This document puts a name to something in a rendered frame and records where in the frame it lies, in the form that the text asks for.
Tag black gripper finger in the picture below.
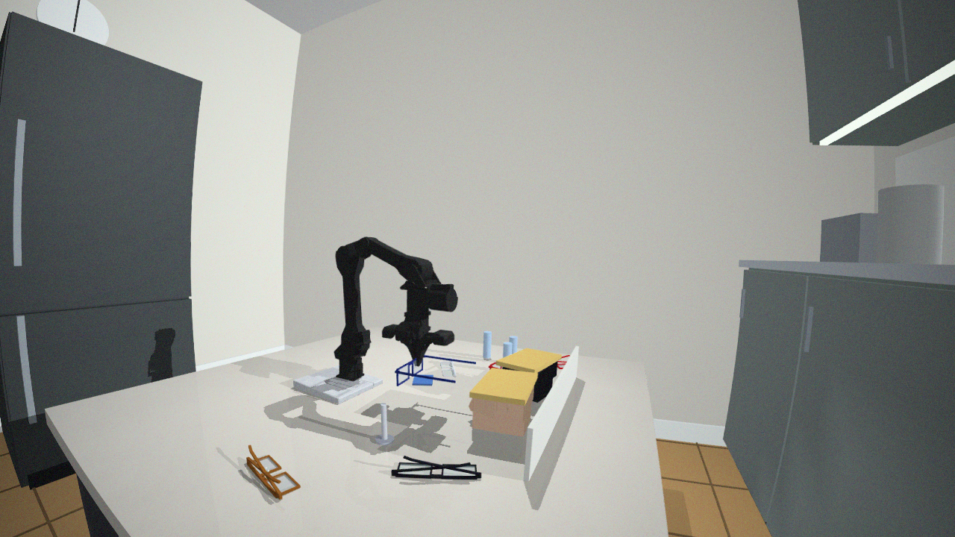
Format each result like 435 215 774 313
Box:
416 341 432 366
401 339 419 360

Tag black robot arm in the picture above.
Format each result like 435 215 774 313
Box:
334 236 458 381

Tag brown glasses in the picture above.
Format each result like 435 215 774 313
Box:
246 445 301 500

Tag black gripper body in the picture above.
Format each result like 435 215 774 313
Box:
382 308 454 345

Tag white flat panel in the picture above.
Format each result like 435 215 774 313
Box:
524 346 579 482

